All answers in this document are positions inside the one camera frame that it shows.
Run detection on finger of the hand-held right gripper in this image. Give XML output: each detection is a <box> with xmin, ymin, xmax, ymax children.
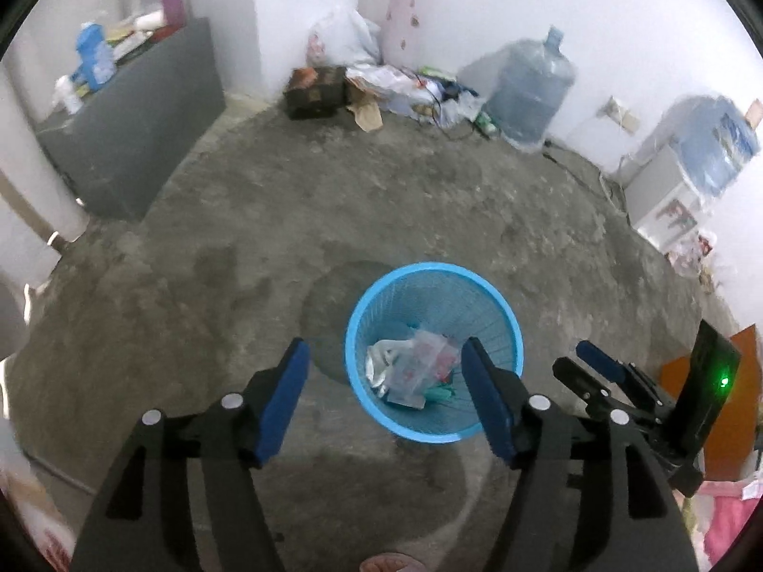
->
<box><xmin>551</xmin><ymin>357</ymin><xmax>618</xmax><ymax>421</ymax></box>
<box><xmin>575</xmin><ymin>339</ymin><xmax>674</xmax><ymax>415</ymax></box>

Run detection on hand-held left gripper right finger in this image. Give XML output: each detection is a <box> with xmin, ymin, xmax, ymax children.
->
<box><xmin>460</xmin><ymin>337</ymin><xmax>700</xmax><ymax>572</ymax></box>

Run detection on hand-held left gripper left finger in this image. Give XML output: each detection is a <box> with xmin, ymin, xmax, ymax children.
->
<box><xmin>70</xmin><ymin>337</ymin><xmax>312</xmax><ymax>572</ymax></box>

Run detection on clear pink plastic bag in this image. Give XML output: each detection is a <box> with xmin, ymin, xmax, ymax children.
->
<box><xmin>381</xmin><ymin>329</ymin><xmax>463</xmax><ymax>409</ymax></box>

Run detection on blue mesh wastebasket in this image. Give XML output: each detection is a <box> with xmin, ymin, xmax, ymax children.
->
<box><xmin>344</xmin><ymin>262</ymin><xmax>526</xmax><ymax>445</ymax></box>

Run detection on orange board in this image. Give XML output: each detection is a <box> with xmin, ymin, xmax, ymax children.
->
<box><xmin>659</xmin><ymin>325</ymin><xmax>763</xmax><ymax>483</ymax></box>

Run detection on pink cloth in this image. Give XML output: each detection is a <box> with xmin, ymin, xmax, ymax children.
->
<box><xmin>694</xmin><ymin>470</ymin><xmax>763</xmax><ymax>567</ymax></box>

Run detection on white water dispenser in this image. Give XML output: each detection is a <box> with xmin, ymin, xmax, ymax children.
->
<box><xmin>623</xmin><ymin>146</ymin><xmax>707</xmax><ymax>251</ymax></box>

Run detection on person's bare foot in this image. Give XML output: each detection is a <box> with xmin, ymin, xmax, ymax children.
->
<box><xmin>361</xmin><ymin>554</ymin><xmax>427</xmax><ymax>572</ymax></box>

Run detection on large water jug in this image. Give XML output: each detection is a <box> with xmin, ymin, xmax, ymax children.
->
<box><xmin>480</xmin><ymin>25</ymin><xmax>577</xmax><ymax>153</ymax></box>
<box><xmin>673</xmin><ymin>94</ymin><xmax>763</xmax><ymax>200</ymax></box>

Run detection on brown cardboard piece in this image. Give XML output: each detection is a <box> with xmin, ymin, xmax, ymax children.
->
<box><xmin>347</xmin><ymin>86</ymin><xmax>383</xmax><ymax>132</ymax></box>

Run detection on dark box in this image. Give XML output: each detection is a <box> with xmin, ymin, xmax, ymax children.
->
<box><xmin>285</xmin><ymin>65</ymin><xmax>350</xmax><ymax>120</ymax></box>

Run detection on grey cabinet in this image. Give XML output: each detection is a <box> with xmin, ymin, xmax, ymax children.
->
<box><xmin>36</xmin><ymin>17</ymin><xmax>227</xmax><ymax>221</ymax></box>

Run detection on white printed plastic sheets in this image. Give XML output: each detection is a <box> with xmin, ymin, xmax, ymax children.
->
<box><xmin>346</xmin><ymin>64</ymin><xmax>486</xmax><ymax>129</ymax></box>

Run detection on white curtain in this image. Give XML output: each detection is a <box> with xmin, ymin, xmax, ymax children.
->
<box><xmin>0</xmin><ymin>60</ymin><xmax>90</xmax><ymax>335</ymax></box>

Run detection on white plastic bag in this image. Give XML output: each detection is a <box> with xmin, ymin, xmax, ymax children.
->
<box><xmin>307</xmin><ymin>5</ymin><xmax>382</xmax><ymax>68</ymax></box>

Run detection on blue pump bottle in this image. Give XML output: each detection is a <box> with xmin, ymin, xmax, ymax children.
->
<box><xmin>74</xmin><ymin>22</ymin><xmax>117</xmax><ymax>93</ymax></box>

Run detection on pink dotted board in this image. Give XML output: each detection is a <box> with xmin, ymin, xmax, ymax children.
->
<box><xmin>381</xmin><ymin>0</ymin><xmax>445</xmax><ymax>66</ymax></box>

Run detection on white wall socket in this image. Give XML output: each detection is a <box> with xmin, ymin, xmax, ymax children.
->
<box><xmin>599</xmin><ymin>95</ymin><xmax>639</xmax><ymax>132</ymax></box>

